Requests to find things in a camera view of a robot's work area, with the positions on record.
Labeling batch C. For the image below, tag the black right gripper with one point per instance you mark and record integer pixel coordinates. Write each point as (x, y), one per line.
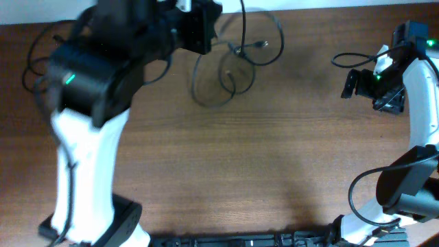
(390, 102)

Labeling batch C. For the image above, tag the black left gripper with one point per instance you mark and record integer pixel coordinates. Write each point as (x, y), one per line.
(204, 18)

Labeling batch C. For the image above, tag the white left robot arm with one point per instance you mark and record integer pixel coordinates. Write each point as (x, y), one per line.
(92, 78)

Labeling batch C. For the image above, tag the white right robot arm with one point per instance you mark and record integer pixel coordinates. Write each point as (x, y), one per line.
(386, 199)

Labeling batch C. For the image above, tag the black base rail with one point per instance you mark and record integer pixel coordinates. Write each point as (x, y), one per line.
(236, 240)

